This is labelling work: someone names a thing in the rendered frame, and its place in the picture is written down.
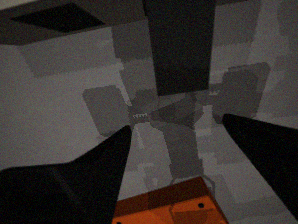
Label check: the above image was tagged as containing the black two-prong charger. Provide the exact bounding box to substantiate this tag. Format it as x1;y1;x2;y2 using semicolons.
145;0;216;96

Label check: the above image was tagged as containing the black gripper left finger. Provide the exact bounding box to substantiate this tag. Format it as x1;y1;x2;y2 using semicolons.
0;125;132;224

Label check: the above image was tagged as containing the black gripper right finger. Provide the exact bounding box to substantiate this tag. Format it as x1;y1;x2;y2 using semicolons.
222;114;298;221

